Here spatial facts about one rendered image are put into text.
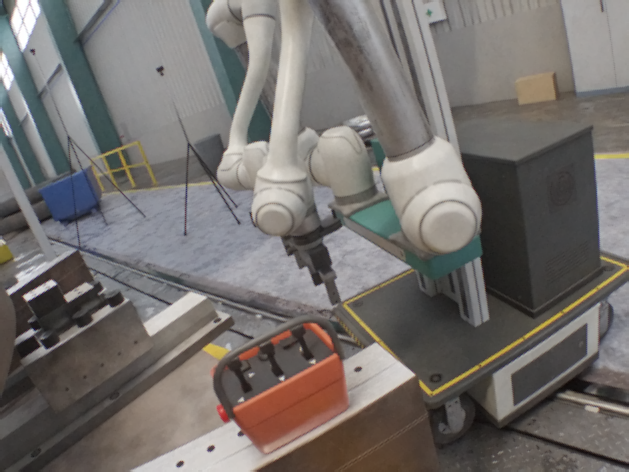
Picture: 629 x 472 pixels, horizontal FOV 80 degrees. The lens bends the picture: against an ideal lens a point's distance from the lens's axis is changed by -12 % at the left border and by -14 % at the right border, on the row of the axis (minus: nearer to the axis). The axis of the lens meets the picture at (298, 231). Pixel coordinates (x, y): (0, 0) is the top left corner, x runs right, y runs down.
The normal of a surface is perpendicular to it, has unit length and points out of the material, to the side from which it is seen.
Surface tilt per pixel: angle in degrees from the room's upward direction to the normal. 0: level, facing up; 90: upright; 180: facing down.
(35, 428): 71
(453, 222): 96
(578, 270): 90
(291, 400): 97
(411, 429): 90
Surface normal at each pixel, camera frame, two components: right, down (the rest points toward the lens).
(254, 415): 0.40, 0.32
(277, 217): -0.11, 0.52
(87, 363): 0.67, 0.04
